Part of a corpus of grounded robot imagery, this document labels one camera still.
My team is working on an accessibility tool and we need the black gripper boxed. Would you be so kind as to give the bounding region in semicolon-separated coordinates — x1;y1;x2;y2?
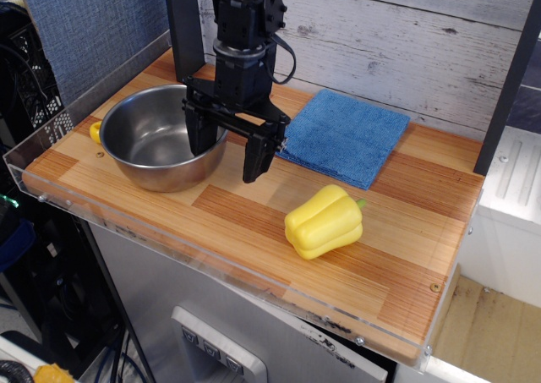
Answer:
184;55;290;183

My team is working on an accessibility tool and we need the metal pot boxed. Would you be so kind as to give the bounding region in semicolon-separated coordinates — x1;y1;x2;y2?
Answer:
98;84;228;193

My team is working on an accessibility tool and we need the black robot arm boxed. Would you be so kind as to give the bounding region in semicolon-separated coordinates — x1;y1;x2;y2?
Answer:
183;0;292;183

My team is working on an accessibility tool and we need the blue folded cloth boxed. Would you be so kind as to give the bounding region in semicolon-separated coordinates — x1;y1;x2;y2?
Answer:
278;90;410;190

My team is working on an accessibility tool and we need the yellow toy bell pepper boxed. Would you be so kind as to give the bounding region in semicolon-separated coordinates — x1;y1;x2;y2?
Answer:
284;184;366;260

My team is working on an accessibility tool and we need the clear acrylic table guard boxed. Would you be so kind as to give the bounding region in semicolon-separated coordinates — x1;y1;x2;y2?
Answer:
5;34;482;370

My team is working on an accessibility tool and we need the silver cabinet with dispenser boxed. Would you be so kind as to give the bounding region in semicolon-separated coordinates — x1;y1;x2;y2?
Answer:
90;225;396;382

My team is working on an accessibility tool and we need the black plastic crate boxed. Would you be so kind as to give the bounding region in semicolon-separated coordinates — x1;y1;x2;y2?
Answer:
1;24;63;129

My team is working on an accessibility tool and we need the white plastic unit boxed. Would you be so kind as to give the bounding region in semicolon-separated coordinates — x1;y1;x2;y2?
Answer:
457;127;540;307

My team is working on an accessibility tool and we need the yellow object bottom left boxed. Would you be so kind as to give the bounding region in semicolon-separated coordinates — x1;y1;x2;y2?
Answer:
34;364;75;383

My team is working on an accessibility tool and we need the left black vertical post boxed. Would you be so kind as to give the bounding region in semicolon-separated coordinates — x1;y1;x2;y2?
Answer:
166;0;205;82

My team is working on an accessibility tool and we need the black vertical post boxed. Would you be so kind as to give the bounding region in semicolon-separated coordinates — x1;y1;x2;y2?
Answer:
166;0;205;82
473;0;540;176

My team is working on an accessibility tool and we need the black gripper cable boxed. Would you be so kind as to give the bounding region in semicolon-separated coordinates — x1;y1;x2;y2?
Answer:
268;34;297;86

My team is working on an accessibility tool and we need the yellow handled toy knife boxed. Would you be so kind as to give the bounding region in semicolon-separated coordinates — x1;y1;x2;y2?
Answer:
89;121;102;145

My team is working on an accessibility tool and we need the right black vertical post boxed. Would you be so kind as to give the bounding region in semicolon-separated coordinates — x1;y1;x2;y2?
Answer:
473;0;540;176

